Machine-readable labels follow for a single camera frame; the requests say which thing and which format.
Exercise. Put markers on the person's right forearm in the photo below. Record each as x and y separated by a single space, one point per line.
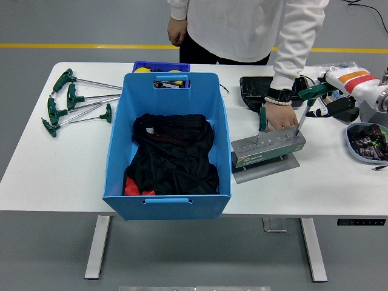
179 9

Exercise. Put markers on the person's right hand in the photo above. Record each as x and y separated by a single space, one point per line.
177 31

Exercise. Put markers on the red cloth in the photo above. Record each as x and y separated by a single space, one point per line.
131 188

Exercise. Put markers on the white table leg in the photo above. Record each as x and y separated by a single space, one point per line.
97 248
315 251

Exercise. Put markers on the person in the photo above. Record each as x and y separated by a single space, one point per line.
236 30

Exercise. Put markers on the grey bowl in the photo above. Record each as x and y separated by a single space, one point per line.
351 145

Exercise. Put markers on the dark small components pile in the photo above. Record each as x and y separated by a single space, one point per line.
369 142

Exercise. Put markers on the grey metal table bracket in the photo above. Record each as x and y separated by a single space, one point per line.
275 225

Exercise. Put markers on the yellow round object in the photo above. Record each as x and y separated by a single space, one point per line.
142 70
174 71

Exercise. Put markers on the grey block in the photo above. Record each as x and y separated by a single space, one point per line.
373 115

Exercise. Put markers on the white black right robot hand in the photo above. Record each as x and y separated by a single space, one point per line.
357 85

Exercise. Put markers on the person's left forearm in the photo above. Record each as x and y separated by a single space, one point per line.
291 60

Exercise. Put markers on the large blue plastic box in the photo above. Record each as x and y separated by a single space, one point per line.
169 97

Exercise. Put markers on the black power adapter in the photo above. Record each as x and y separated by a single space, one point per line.
348 114

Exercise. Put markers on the tan resistor tape strip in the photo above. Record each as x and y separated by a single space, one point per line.
333 97

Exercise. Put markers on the small dark blue bin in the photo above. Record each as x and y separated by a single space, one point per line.
163 65

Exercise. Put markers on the grey green hex key stand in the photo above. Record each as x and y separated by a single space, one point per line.
266 153

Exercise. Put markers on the black plastic tray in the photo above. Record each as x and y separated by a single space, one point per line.
253 89

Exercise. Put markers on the clear bag of resistors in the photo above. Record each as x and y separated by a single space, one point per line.
336 68

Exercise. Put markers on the black table control panel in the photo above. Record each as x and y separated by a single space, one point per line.
360 222

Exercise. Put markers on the person's left hand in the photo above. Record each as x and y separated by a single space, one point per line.
282 116

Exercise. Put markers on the black wrist watch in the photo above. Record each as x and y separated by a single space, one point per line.
280 94

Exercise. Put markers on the black plug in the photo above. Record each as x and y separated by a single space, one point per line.
379 167

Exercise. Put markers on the black cloth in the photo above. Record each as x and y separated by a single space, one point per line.
172 157

